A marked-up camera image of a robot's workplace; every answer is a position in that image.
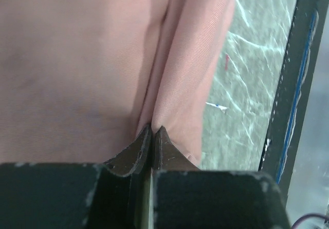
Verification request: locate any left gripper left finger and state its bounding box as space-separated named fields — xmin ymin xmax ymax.
xmin=1 ymin=126 xmax=152 ymax=228

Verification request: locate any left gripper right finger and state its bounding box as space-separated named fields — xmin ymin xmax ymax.
xmin=153 ymin=127 xmax=290 ymax=228

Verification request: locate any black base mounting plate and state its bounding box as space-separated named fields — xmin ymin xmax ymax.
xmin=258 ymin=0 xmax=329 ymax=186

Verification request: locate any pink printed t shirt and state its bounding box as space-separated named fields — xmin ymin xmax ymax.
xmin=1 ymin=0 xmax=235 ymax=165

